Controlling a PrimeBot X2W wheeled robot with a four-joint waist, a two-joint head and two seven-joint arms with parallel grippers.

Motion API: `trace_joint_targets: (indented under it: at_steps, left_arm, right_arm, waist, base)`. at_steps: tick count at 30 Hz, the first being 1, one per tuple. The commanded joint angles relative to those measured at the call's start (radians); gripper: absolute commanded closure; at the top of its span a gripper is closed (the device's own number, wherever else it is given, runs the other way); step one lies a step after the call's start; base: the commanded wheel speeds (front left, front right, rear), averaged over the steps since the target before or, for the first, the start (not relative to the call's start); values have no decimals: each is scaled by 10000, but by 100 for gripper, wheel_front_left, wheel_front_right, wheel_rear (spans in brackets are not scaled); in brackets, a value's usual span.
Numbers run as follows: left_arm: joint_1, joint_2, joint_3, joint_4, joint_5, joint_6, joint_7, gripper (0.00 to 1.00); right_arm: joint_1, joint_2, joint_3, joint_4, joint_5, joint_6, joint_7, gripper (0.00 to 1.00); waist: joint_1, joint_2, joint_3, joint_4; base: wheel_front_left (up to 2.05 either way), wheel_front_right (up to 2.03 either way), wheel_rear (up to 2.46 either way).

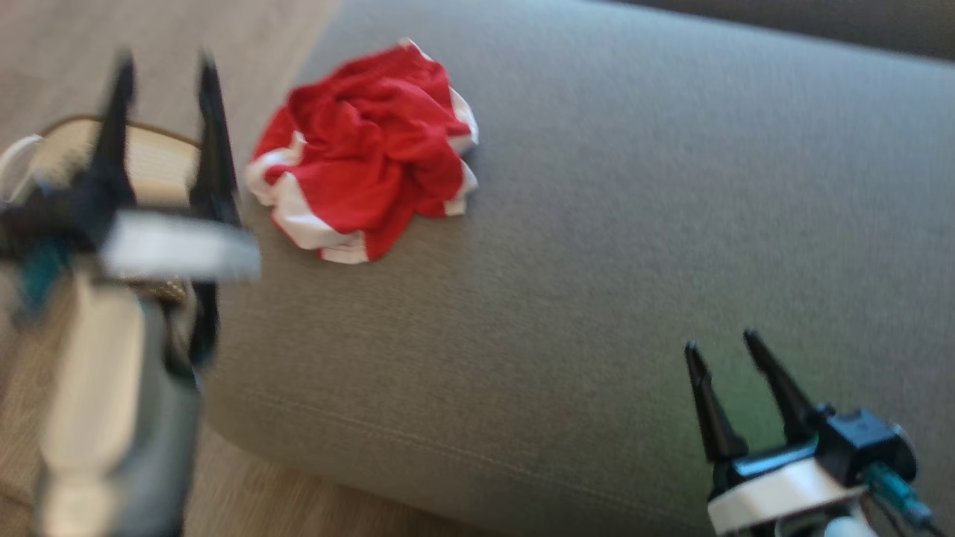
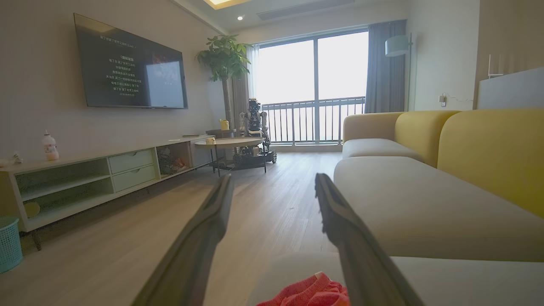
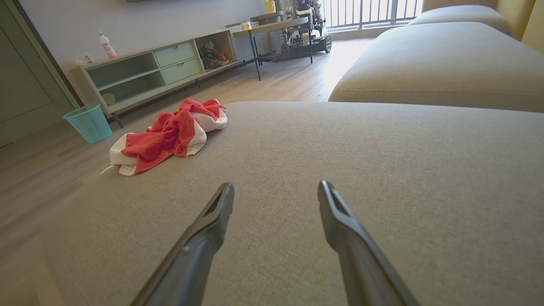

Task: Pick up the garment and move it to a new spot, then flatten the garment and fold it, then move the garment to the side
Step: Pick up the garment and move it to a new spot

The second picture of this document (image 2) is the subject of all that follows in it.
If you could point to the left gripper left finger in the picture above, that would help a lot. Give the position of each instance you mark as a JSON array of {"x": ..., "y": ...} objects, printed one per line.
[{"x": 187, "y": 272}]

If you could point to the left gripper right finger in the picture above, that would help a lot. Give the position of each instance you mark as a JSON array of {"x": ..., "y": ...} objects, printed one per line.
[{"x": 369, "y": 272}]

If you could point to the red garment with white stripes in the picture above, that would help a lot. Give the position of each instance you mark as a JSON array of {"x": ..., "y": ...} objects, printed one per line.
[{"x": 306, "y": 293}]

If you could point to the large grey sofa seat cushion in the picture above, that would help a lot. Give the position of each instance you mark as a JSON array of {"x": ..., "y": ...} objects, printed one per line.
[{"x": 467, "y": 280}]

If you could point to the pale green cabinet drawer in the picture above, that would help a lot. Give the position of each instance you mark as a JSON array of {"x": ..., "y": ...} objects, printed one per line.
[
  {"x": 131, "y": 160},
  {"x": 135, "y": 177}
]

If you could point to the colourful items pile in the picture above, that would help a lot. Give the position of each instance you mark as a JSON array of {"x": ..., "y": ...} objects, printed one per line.
[{"x": 172, "y": 163}]

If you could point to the small white cup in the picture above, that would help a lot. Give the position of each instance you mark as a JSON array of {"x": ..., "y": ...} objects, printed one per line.
[{"x": 210, "y": 140}]

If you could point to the round coffee table black legs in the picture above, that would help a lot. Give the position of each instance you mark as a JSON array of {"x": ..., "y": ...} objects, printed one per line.
[{"x": 229, "y": 142}]

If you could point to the dark side table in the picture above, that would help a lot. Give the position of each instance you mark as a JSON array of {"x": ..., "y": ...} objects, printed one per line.
[{"x": 221, "y": 132}]

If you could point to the long white television cabinet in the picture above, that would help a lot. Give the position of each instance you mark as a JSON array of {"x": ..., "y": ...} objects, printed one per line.
[{"x": 85, "y": 170}]

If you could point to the grey sofa back cushion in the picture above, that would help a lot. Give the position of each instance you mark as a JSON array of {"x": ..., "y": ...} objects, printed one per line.
[{"x": 369, "y": 125}]

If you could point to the yellow sofa back cushion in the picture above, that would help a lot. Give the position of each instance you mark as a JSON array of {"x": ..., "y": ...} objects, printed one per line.
[
  {"x": 497, "y": 153},
  {"x": 420, "y": 131}
]

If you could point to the yellow kettle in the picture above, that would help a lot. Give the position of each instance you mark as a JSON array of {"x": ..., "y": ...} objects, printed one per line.
[{"x": 224, "y": 124}]

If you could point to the wheeled humanoid robot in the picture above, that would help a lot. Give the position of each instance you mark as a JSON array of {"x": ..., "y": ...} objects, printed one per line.
[{"x": 255, "y": 131}]

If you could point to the grey balcony railing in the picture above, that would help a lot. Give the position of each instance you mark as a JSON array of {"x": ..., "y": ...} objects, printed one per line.
[{"x": 314, "y": 119}]

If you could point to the round wooden disc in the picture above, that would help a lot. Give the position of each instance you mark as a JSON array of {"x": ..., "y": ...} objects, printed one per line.
[{"x": 32, "y": 209}]

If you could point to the teal plastic mesh basket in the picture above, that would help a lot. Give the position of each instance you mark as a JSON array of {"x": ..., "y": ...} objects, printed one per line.
[{"x": 9, "y": 246}]

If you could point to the white bottle red label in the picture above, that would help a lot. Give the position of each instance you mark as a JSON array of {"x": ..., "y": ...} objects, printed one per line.
[{"x": 50, "y": 146}]

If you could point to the grey curtain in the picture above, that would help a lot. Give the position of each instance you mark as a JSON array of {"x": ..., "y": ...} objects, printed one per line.
[{"x": 384, "y": 72}]

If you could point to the small grey toy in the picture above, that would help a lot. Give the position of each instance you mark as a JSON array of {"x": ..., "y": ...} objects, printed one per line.
[{"x": 16, "y": 158}]

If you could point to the sheer white curtain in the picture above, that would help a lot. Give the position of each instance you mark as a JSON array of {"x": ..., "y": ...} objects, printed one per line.
[{"x": 250, "y": 72}]

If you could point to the potted green tree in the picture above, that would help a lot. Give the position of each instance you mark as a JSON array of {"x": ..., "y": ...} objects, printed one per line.
[{"x": 224, "y": 59}]

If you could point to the floor lamp white shade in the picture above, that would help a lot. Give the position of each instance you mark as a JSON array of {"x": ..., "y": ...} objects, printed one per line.
[{"x": 397, "y": 45}]

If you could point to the white partition panel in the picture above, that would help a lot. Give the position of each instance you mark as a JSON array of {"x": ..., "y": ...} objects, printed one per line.
[{"x": 510, "y": 89}]

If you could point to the white router with antennas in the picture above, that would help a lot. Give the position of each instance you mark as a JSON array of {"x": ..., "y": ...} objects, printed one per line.
[{"x": 495, "y": 74}]

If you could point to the wall socket with charger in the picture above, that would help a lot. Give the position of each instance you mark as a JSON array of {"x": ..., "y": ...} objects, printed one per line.
[{"x": 443, "y": 100}]

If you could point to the sliding glass window frame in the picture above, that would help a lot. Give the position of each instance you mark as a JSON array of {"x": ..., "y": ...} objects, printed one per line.
[{"x": 315, "y": 85}]

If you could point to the wall mounted black television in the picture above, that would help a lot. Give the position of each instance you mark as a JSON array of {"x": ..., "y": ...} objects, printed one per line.
[{"x": 127, "y": 68}]

